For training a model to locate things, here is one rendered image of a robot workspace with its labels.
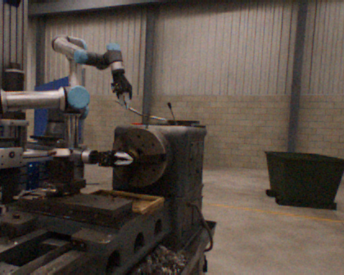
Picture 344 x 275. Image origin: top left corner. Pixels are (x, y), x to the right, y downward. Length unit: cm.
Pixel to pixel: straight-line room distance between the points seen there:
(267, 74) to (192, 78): 243
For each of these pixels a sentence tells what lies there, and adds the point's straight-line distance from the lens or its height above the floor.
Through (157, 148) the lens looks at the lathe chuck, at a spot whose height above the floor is 114.
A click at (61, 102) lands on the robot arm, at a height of 134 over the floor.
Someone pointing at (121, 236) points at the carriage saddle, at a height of 89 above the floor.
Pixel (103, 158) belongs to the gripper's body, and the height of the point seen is 108.
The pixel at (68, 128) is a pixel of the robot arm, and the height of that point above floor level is 122.
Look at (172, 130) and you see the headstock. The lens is 181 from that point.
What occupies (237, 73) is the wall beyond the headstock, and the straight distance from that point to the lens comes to 1177.
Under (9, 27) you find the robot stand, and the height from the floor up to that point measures 177.
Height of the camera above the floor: 125
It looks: 3 degrees down
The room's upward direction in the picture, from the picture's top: 2 degrees clockwise
